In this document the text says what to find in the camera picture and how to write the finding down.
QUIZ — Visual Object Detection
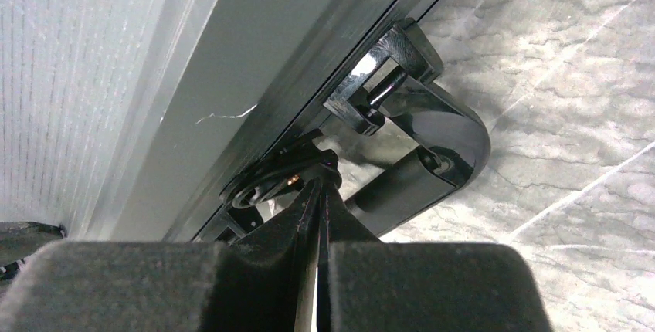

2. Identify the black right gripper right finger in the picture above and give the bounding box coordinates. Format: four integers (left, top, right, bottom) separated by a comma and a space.
317, 183, 551, 331

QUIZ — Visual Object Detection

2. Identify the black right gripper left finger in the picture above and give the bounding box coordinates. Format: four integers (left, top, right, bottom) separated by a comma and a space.
1, 180, 322, 331

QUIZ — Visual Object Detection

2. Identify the black poker set case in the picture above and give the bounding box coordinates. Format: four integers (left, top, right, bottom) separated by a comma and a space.
1, 0, 490, 242

